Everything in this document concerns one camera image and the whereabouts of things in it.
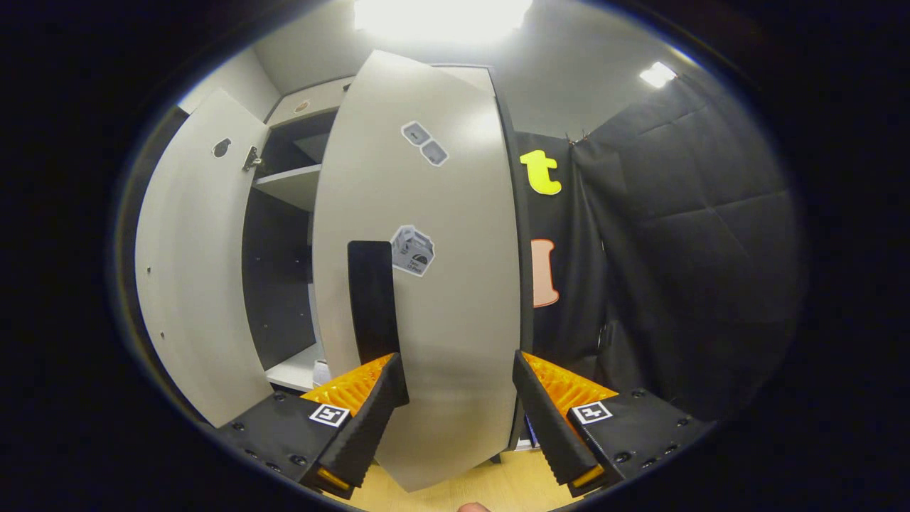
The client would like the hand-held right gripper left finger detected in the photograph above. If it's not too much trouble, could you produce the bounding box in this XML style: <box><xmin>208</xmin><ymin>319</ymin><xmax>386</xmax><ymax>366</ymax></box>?
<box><xmin>217</xmin><ymin>352</ymin><xmax>410</xmax><ymax>498</ymax></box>

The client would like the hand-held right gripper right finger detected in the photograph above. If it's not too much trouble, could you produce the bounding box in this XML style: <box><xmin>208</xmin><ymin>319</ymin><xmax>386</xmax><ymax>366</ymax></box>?
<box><xmin>512</xmin><ymin>350</ymin><xmax>715</xmax><ymax>497</ymax></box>

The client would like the grey shoe cabinet door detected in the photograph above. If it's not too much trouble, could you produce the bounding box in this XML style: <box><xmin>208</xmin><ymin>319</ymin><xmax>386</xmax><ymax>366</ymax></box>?
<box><xmin>311</xmin><ymin>50</ymin><xmax>534</xmax><ymax>493</ymax></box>
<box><xmin>134</xmin><ymin>89</ymin><xmax>272</xmax><ymax>429</ymax></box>

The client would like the black backdrop cloth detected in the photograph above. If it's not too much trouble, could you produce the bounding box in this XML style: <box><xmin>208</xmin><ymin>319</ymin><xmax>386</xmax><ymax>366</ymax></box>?
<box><xmin>114</xmin><ymin>71</ymin><xmax>808</xmax><ymax>434</ymax></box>

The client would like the small ceiling light panel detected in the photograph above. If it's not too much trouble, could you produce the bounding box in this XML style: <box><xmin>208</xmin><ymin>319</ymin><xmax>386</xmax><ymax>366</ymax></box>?
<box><xmin>638</xmin><ymin>61</ymin><xmax>678</xmax><ymax>89</ymax></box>

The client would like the large ceiling light panel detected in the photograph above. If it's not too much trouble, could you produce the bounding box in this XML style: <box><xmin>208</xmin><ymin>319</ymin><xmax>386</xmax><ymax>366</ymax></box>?
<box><xmin>353</xmin><ymin>0</ymin><xmax>534</xmax><ymax>43</ymax></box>

